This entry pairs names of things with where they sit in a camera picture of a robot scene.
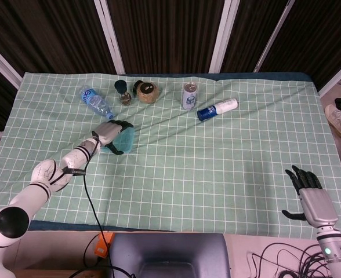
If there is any left black-fingered robot hand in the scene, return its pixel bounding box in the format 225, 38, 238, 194
92, 119, 134, 156

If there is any right black-fingered robot hand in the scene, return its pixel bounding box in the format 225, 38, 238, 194
281, 164, 339, 229

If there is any teal plastic lid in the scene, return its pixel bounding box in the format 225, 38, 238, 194
100, 127, 136, 154

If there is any orange device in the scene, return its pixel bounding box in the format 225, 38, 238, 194
93, 232, 115, 258

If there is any clear plastic water bottle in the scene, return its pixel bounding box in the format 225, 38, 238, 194
79, 86, 115, 120

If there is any small glass bottle black cap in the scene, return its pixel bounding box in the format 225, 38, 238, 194
114, 80, 132, 107

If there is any round glass jar with grains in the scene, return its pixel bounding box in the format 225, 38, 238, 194
135, 81, 161, 104

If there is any white drink can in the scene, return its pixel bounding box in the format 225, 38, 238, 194
182, 82, 198, 111

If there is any green checked tablecloth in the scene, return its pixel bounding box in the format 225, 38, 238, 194
0, 72, 341, 243

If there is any white sneaker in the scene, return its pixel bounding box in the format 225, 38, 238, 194
324, 104, 341, 137

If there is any white bottle with blue cap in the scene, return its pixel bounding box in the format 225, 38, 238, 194
197, 97, 239, 122

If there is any grey robot chest housing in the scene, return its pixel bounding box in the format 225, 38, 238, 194
106, 233, 231, 278

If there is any black cable bundle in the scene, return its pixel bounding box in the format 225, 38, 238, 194
247, 242, 341, 278

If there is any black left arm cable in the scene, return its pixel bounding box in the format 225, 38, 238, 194
60, 130, 136, 278

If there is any white partition frame post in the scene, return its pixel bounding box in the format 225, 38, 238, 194
93, 0, 126, 75
253, 0, 296, 73
208, 0, 241, 74
318, 54, 341, 98
0, 37, 23, 89

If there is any thin black curved cable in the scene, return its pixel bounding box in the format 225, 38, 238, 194
82, 233, 101, 269

